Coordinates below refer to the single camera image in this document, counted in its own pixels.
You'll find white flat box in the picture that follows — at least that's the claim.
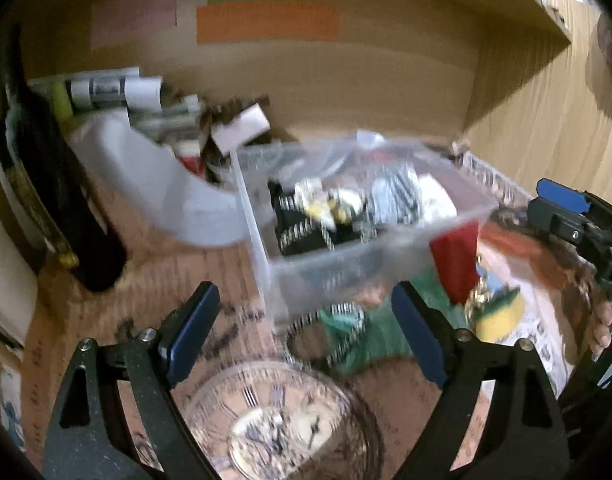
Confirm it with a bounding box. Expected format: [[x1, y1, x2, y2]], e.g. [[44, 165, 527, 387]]
[[0, 204, 40, 349]]

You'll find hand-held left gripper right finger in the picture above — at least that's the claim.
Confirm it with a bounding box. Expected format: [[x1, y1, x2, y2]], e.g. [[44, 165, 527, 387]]
[[390, 280, 571, 480]]

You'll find white paper roll black label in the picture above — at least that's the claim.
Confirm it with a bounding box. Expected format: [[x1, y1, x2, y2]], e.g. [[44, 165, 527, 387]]
[[66, 66, 164, 111]]

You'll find red cup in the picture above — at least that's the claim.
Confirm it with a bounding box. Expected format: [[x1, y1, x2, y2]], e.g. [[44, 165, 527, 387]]
[[429, 219, 482, 307]]

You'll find white translucent plastic container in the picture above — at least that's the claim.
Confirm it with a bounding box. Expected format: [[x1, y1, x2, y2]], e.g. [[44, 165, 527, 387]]
[[68, 110, 243, 249]]

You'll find white cardboard box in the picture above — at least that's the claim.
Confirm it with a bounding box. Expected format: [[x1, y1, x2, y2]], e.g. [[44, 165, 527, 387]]
[[210, 104, 273, 157]]

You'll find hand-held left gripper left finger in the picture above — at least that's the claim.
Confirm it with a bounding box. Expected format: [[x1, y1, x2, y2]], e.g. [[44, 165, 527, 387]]
[[42, 281, 221, 480]]

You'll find orange paper sign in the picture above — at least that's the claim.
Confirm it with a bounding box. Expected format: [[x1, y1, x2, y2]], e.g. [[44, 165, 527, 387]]
[[196, 2, 339, 45]]

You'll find dark wine bottle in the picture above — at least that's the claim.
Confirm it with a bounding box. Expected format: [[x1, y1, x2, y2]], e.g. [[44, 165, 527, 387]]
[[0, 25, 129, 293]]

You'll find pink paper sign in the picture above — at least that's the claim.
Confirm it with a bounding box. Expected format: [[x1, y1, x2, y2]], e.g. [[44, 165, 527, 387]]
[[91, 0, 179, 52]]

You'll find black white twisted cord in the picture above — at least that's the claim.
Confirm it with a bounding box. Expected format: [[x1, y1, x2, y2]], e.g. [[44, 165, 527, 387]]
[[285, 302, 367, 370]]

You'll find yellow white soft toy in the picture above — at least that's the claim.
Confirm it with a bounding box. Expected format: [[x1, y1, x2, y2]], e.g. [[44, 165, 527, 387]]
[[292, 179, 365, 227]]

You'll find grey striped cloth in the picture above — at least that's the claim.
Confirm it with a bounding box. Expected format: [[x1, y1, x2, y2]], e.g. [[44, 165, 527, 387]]
[[370, 166, 423, 227]]

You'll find clear plastic storage bin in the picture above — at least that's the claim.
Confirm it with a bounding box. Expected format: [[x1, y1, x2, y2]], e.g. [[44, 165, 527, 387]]
[[230, 129, 499, 321]]

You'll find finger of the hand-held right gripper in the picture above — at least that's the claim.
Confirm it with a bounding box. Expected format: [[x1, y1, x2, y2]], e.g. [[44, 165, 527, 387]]
[[527, 178, 612, 288]]

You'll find black cloth with white trim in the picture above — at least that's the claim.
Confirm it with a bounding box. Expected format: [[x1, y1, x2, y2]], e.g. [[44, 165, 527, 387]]
[[267, 180, 369, 258]]

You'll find yellow green sponge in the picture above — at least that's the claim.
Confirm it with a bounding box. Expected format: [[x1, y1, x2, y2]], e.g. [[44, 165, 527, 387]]
[[473, 285, 527, 344]]

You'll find clear plastic bag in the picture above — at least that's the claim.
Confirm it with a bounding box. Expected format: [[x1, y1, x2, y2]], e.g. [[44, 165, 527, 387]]
[[330, 129, 439, 173]]

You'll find wooden shelf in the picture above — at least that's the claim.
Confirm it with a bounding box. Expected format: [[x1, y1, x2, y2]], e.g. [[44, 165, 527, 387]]
[[463, 0, 574, 133]]

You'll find pile of assorted clutter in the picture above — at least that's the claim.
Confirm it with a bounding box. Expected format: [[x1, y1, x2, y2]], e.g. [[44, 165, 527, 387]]
[[153, 91, 299, 183]]

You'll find printed clock tablecloth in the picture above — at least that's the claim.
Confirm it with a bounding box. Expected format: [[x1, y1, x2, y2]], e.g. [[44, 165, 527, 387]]
[[21, 152, 602, 480]]

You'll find person's right hand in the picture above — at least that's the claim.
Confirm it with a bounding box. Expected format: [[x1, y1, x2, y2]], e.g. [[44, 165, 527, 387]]
[[588, 297, 612, 362]]

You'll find green cloth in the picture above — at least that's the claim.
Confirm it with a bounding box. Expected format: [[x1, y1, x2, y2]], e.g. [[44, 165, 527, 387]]
[[318, 270, 467, 377]]

